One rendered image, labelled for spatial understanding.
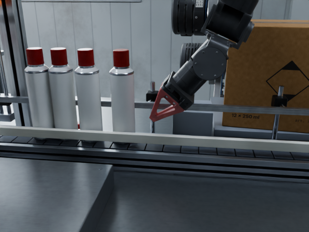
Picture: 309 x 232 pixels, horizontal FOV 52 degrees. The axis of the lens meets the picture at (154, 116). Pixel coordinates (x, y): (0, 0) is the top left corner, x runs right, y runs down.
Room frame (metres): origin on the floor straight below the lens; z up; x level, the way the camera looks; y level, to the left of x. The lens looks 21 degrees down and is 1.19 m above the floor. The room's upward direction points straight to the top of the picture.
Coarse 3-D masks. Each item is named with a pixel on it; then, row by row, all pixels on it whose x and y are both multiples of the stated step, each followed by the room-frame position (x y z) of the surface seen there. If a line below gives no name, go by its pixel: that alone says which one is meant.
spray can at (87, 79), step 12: (84, 48) 0.68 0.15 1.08; (84, 60) 0.65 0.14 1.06; (84, 72) 0.64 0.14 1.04; (96, 72) 0.66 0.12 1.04; (84, 84) 0.64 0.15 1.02; (96, 84) 0.65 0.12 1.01; (84, 96) 0.64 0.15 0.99; (96, 96) 0.65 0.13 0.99; (84, 108) 0.64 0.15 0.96; (96, 108) 0.65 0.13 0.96; (84, 120) 0.64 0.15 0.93; (96, 120) 0.65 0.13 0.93
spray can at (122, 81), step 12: (120, 60) 0.64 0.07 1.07; (120, 72) 0.64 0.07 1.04; (132, 72) 0.65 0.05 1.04; (120, 84) 0.64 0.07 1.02; (132, 84) 0.65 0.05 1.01; (120, 96) 0.64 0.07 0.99; (132, 96) 0.65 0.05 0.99; (120, 108) 0.64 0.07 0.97; (132, 108) 0.65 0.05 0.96; (120, 120) 0.64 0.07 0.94; (132, 120) 0.65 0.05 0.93; (132, 132) 0.65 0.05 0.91; (120, 144) 0.64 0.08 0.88
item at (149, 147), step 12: (36, 144) 0.64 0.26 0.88; (48, 144) 0.64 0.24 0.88; (60, 144) 0.64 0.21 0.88; (72, 144) 0.64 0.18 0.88; (84, 144) 0.64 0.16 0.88; (96, 144) 0.64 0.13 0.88; (108, 144) 0.64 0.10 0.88; (132, 144) 0.64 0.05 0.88; (144, 144) 0.64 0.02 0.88; (156, 144) 0.64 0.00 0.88; (240, 156) 0.58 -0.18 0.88; (252, 156) 0.58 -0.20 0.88; (264, 156) 0.58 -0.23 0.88; (276, 156) 0.58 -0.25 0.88; (288, 156) 0.58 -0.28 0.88; (300, 156) 0.58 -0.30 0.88
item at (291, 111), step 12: (0, 96) 0.73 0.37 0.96; (12, 96) 0.73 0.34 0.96; (144, 108) 0.68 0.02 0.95; (192, 108) 0.67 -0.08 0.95; (204, 108) 0.67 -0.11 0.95; (216, 108) 0.66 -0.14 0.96; (228, 108) 0.66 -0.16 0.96; (240, 108) 0.66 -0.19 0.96; (252, 108) 0.65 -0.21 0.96; (264, 108) 0.65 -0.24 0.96; (276, 108) 0.65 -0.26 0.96; (288, 108) 0.65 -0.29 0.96; (300, 108) 0.65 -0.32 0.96
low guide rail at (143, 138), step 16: (0, 128) 0.65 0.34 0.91; (16, 128) 0.65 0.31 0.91; (32, 128) 0.64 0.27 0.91; (48, 128) 0.64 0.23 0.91; (160, 144) 0.60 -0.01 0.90; (176, 144) 0.60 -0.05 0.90; (192, 144) 0.60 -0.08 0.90; (208, 144) 0.59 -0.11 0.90; (224, 144) 0.59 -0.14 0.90; (240, 144) 0.58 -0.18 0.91; (256, 144) 0.58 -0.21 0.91; (272, 144) 0.58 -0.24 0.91; (288, 144) 0.57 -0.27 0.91; (304, 144) 0.57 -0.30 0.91
